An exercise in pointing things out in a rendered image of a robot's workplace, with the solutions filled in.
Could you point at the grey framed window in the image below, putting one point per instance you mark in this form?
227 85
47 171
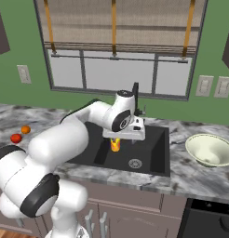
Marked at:
119 74

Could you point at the black dishwasher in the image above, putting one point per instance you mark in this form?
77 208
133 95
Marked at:
209 220

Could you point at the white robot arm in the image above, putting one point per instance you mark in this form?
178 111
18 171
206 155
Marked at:
57 145

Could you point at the dark wall cupboard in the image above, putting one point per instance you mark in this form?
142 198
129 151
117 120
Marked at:
228 46
1 28

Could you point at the pale green bowl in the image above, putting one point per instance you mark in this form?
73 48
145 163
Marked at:
209 150

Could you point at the black tap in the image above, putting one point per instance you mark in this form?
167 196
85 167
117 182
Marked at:
135 93

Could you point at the brown cupboard door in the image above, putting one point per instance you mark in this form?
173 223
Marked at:
144 224
94 206

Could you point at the orange and yellow cup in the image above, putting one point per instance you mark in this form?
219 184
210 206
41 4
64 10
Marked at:
115 145

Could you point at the white wall switch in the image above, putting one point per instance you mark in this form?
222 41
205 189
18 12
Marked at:
204 85
223 87
24 74

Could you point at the brown drawer front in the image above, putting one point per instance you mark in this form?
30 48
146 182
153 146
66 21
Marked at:
128 193

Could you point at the orange tangerine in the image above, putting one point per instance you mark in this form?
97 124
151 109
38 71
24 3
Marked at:
25 129

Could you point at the red tomato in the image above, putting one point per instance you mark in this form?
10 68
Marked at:
16 138

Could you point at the black sink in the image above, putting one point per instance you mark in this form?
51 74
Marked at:
141 148

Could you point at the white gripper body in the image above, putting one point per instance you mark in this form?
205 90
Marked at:
125 134

